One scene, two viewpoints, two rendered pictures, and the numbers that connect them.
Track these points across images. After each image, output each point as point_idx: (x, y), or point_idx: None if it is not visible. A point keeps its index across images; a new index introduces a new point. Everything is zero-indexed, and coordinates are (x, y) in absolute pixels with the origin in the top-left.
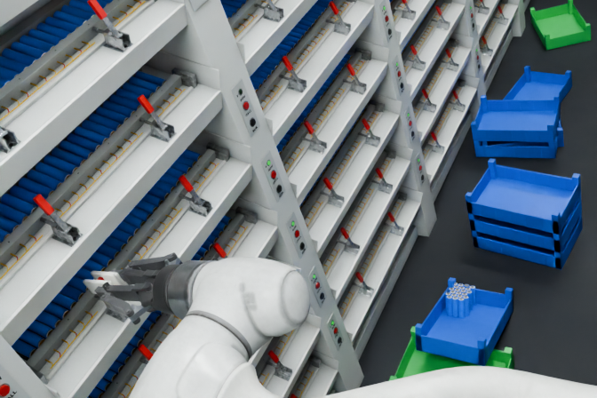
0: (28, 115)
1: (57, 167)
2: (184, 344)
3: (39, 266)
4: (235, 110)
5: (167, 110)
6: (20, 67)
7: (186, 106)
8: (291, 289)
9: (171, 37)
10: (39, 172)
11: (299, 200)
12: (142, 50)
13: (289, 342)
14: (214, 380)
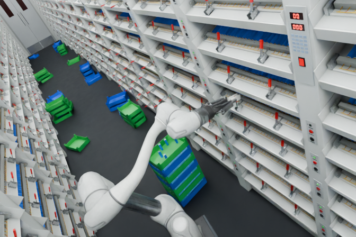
0: (231, 49)
1: None
2: (167, 108)
3: (222, 78)
4: (304, 126)
5: (284, 94)
6: (248, 37)
7: (288, 100)
8: (168, 129)
9: (285, 78)
10: None
11: (332, 189)
12: (265, 69)
13: (306, 199)
14: (158, 115)
